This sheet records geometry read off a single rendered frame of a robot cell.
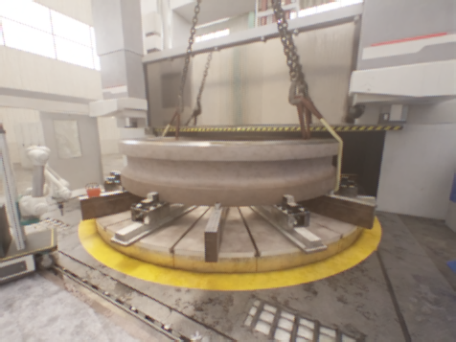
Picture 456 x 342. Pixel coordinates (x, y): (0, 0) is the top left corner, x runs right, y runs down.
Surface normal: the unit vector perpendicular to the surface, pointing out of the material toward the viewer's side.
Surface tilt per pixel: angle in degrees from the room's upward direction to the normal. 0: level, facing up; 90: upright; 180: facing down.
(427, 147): 90
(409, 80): 90
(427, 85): 90
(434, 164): 90
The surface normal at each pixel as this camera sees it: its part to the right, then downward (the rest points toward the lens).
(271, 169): 0.26, 0.18
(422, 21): -0.46, 0.16
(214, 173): -0.10, 0.18
